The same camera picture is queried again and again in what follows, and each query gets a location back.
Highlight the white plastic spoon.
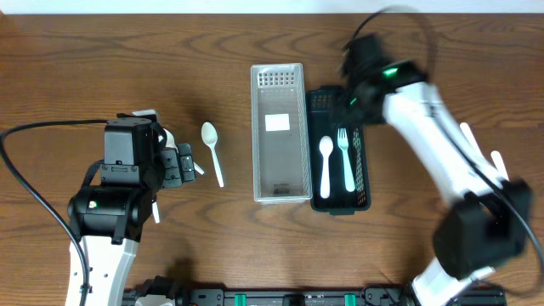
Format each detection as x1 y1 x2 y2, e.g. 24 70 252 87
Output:
163 128 205 175
152 201 161 224
201 122 224 188
319 136 333 199

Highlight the white plastic fork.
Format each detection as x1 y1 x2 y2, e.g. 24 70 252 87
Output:
490 150 509 180
337 127 355 192
459 122 482 156

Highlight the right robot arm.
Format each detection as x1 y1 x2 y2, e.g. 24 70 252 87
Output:
332 35 535 305

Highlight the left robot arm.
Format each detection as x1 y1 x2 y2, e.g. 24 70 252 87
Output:
65 110 196 305

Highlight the black plastic basket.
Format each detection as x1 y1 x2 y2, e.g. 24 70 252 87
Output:
306 85 371 215

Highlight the white label sticker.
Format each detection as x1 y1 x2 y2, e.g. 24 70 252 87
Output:
264 113 291 132

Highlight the clear white plastic basket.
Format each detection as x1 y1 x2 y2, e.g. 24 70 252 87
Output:
251 63 313 205

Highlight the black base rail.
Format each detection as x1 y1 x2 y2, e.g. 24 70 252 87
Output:
122 275 507 306

